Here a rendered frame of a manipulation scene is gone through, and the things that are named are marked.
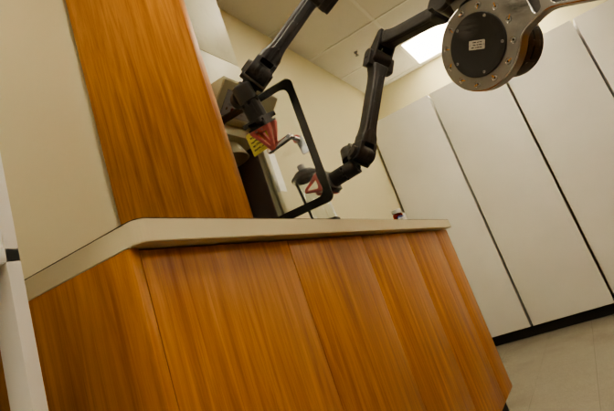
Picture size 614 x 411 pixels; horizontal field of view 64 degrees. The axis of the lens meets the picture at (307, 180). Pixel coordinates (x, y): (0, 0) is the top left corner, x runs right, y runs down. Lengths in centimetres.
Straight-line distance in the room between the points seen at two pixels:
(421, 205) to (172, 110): 320
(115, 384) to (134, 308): 12
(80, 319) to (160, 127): 89
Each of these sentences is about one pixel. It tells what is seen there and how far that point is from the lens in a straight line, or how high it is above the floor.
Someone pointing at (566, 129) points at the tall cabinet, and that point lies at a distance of 440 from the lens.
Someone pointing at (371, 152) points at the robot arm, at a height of 116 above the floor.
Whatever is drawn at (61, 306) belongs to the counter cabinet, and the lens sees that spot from 95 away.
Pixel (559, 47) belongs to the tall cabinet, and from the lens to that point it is 455.
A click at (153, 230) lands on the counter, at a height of 92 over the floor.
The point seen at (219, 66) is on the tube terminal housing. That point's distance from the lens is 191.
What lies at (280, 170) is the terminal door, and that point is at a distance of 147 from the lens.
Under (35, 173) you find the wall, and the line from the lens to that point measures 171.
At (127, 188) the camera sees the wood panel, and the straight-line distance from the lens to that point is 175.
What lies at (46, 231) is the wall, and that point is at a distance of 164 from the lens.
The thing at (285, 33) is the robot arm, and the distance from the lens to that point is 152.
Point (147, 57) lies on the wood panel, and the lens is 178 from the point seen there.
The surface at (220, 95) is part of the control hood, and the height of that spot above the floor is 146.
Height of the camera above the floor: 71
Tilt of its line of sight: 15 degrees up
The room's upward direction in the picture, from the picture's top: 20 degrees counter-clockwise
